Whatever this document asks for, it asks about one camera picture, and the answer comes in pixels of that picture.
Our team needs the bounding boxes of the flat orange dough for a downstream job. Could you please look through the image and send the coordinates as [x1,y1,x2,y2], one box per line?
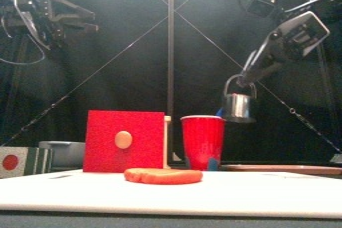
[123,167,204,186]

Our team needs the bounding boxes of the metal frame pole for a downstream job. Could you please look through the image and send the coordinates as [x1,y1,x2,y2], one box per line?
[166,0,176,117]

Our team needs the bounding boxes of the flag printed box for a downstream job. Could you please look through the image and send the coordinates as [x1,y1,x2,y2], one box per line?
[0,146,55,179]

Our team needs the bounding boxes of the red plastic cup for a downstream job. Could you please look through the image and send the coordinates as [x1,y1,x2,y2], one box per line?
[179,114,227,172]

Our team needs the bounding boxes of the red wooden drawer box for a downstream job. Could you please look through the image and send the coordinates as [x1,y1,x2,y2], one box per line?
[82,109,174,174]

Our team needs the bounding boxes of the thin steel brace wire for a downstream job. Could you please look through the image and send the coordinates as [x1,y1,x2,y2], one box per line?
[0,0,225,147]
[128,0,342,155]

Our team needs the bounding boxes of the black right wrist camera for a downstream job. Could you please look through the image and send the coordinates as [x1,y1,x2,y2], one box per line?
[245,0,285,19]

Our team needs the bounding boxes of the white cutting board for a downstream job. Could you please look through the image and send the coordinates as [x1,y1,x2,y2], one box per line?
[0,169,342,220]

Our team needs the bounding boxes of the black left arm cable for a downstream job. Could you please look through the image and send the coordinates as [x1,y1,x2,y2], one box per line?
[0,0,51,66]

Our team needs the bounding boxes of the round metal dough cutter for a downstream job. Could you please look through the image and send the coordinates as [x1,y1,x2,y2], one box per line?
[220,73,259,124]

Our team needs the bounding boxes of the grey plastic bin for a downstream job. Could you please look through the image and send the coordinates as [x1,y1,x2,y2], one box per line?
[37,140,87,170]

